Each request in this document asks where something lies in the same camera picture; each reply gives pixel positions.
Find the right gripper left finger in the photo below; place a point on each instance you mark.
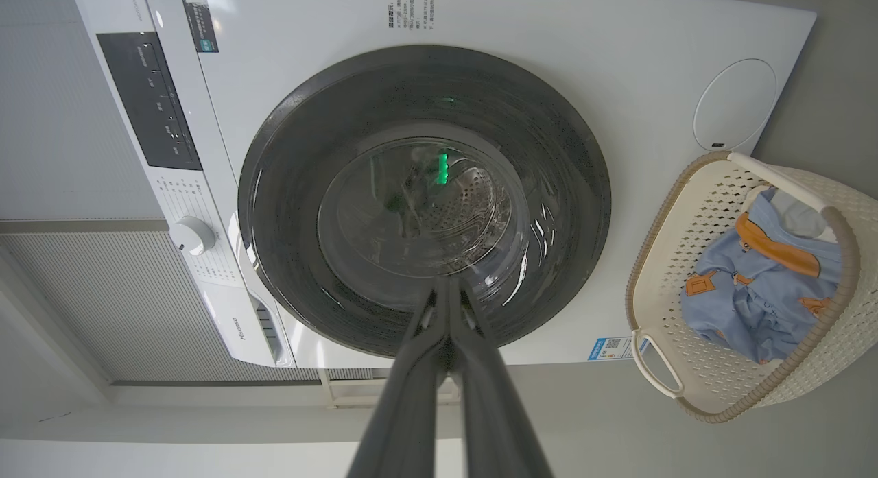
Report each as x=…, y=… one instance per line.
x=405, y=409

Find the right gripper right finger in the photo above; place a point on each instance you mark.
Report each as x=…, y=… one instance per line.
x=494, y=423

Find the dark round glass washer door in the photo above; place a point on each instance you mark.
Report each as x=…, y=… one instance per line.
x=302, y=190

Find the blue garment with orange cartoons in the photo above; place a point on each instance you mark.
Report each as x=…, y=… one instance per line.
x=754, y=306

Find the white grey garment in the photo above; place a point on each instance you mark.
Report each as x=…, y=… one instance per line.
x=806, y=217

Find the white washing machine control knob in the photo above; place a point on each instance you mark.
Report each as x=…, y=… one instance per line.
x=192, y=236

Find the white front-load washing machine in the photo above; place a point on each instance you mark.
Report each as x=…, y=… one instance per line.
x=521, y=25

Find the blue energy label sticker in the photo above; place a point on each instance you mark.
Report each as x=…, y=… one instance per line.
x=610, y=348

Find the cream perforated laundry basket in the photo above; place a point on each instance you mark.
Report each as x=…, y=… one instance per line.
x=672, y=258

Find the round white filter cover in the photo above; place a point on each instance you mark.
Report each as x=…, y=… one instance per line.
x=734, y=104

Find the dark product info sticker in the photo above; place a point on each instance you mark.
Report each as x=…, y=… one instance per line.
x=201, y=18

